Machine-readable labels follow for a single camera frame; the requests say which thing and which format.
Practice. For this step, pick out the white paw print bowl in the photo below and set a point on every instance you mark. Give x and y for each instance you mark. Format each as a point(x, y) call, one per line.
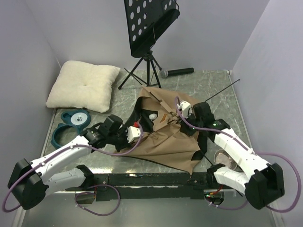
point(79, 118)

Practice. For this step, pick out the steel pet bowl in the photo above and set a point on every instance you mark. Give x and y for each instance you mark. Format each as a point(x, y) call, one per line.
point(222, 157)

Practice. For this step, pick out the tan pet tent fabric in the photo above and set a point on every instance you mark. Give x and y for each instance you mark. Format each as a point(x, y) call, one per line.
point(162, 142)

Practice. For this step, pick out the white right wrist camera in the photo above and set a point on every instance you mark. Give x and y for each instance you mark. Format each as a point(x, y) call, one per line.
point(185, 108)

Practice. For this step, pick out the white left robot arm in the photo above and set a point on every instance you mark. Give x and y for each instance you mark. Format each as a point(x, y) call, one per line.
point(32, 181)

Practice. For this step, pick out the black music stand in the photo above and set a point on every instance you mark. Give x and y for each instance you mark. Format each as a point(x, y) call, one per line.
point(147, 20)

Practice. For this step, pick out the black microphone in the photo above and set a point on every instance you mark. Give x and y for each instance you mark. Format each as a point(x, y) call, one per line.
point(178, 72)

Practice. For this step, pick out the teal pet bowl holder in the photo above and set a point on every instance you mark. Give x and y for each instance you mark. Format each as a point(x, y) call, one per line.
point(66, 118)

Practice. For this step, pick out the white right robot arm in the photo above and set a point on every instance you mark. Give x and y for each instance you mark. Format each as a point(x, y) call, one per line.
point(260, 181)

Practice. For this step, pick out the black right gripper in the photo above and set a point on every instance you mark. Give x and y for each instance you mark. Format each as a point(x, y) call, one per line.
point(184, 128)

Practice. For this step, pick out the cream white pillow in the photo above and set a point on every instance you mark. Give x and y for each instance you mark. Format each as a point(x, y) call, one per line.
point(83, 85)

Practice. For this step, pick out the orange leather tent label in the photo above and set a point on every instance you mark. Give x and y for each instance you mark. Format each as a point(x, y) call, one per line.
point(166, 117)

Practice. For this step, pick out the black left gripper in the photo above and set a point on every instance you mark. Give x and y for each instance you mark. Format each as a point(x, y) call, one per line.
point(126, 143)

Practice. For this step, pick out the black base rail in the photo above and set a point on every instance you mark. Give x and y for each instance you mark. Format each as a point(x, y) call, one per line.
point(159, 185)

